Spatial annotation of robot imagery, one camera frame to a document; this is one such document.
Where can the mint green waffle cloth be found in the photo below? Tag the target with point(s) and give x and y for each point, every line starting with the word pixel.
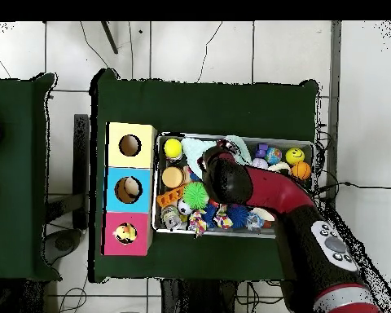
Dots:
pixel 194 153

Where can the yellow plush duck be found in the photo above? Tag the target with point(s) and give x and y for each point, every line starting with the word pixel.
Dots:
pixel 125 233

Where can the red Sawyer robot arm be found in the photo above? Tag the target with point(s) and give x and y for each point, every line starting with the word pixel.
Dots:
pixel 273 192

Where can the clear mesh bin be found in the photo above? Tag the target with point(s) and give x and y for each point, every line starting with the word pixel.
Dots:
pixel 231 232

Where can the wooden box with three holes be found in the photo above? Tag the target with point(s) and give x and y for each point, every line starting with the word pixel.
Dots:
pixel 112 182

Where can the white baseball toy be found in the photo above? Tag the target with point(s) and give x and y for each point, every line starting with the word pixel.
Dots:
pixel 259 163

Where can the dark green tablecloth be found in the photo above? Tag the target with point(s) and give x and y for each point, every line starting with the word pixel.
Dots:
pixel 16 195
pixel 198 107

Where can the cream waffle cloth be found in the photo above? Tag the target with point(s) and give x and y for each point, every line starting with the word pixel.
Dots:
pixel 278 167

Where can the yellow tennis ball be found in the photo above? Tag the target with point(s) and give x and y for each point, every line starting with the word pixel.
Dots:
pixel 173 148

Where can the green spiky rubber ball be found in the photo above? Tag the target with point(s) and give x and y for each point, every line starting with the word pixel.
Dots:
pixel 196 195

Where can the toy hamburger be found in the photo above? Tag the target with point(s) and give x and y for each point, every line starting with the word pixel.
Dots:
pixel 172 177

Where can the yellow smiley ball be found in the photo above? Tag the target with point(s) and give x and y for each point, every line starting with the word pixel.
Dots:
pixel 295 156

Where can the orange basketball toy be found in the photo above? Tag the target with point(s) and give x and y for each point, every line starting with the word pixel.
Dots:
pixel 301 171

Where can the orange plastic toy block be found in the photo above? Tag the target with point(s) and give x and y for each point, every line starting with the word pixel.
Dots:
pixel 169 197

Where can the crushed drink can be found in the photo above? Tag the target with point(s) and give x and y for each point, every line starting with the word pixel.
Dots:
pixel 171 217

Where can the black upright panel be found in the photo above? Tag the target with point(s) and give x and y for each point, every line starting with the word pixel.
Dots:
pixel 81 163

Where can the black rod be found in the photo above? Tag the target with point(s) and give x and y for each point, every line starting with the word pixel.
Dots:
pixel 109 37

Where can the grey rounded stand base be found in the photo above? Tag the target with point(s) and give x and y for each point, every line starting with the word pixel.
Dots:
pixel 63 243

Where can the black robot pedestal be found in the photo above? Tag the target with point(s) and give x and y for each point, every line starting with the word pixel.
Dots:
pixel 195 300

